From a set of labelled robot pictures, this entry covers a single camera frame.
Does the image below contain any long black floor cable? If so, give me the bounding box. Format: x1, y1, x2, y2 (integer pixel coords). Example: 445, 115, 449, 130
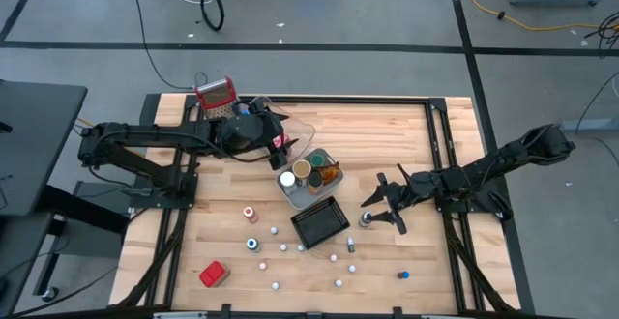
131, 0, 209, 91

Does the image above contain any black-lid orange spice jar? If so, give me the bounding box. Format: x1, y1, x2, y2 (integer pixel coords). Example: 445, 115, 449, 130
307, 170, 325, 197

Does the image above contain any silver aluminium rail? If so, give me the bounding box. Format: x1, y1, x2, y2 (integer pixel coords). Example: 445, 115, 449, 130
153, 311, 209, 319

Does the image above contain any black coiled cable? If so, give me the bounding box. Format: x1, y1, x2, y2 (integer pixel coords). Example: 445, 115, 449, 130
199, 0, 226, 33

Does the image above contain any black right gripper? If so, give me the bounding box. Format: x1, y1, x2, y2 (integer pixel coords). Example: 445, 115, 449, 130
360, 168, 445, 237

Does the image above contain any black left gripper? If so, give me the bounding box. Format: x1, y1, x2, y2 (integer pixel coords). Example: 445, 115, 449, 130
218, 105, 292, 172

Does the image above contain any steel box grater red handle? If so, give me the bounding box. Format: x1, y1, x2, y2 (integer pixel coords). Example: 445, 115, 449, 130
194, 75, 239, 120

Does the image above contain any white-lid spice jar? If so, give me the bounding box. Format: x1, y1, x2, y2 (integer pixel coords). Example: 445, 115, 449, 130
279, 170, 298, 197

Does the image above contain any brown dried chilli packet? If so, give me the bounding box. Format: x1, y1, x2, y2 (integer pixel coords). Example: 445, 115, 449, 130
319, 161, 342, 188

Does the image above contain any black desk base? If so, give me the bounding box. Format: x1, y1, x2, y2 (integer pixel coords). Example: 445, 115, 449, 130
31, 181, 134, 305

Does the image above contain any grey plastic bin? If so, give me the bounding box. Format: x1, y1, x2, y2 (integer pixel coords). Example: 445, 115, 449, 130
275, 147, 345, 211

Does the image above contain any thin black floor cable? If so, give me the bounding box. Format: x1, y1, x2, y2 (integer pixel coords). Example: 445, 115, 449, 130
574, 70, 619, 165

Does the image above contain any black cable bundle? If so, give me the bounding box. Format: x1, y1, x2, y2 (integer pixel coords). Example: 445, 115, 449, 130
583, 12, 619, 60

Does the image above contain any red block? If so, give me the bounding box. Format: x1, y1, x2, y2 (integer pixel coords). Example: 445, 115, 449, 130
198, 260, 231, 289

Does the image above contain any black aluminium table frame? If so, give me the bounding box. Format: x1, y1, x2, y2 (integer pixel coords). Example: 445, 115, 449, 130
108, 92, 537, 319

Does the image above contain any black desk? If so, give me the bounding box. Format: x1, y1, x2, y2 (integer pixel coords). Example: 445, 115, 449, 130
0, 79, 89, 218

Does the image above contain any clear plastic bin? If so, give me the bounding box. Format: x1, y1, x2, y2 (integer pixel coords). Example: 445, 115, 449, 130
251, 95, 318, 163

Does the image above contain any black mesh basket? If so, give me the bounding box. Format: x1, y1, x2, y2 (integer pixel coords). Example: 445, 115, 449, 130
289, 195, 351, 251

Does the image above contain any gold-lid jar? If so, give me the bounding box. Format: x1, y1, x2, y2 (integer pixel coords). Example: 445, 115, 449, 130
291, 158, 313, 185

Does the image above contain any yellow extension cable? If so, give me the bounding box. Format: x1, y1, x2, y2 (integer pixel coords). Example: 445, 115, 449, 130
470, 0, 605, 33

